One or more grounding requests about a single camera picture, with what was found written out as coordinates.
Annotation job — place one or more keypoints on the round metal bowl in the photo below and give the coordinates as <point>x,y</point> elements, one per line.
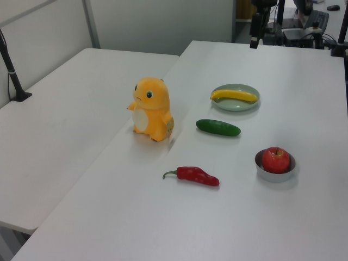
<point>274,177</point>

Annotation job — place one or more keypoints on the pale green plate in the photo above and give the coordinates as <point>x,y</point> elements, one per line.
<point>236,106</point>

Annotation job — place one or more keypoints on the orange plush toy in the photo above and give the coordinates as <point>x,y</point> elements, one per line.
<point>152,108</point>

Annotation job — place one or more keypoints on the black electronics box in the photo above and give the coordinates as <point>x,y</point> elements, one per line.
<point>297,36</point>

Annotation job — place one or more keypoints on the black stand pole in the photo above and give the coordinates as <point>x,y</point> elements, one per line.
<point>340,40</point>

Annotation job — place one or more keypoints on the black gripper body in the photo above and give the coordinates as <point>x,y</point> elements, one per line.
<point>263,3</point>

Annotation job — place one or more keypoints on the black keyboard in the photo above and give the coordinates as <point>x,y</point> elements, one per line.
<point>319,19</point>

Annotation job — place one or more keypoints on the green cucumber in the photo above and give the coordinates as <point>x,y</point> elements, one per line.
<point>217,127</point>

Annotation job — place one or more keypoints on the black camera pole with base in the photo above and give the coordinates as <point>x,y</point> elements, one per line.
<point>12,73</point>

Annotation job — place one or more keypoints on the red apple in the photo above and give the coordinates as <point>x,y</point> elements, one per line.
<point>275,160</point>

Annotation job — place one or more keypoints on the thin black upright pole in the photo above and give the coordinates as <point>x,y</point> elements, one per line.
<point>280,21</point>

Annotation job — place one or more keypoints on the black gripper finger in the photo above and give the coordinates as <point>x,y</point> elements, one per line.
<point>255,30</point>
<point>266,24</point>

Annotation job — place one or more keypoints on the yellow banana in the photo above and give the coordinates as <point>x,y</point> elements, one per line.
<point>233,94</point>

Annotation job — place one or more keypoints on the red chili pepper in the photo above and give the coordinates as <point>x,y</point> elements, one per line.
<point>195,175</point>

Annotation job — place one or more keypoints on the black computer mouse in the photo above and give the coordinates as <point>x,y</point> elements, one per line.
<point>333,7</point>

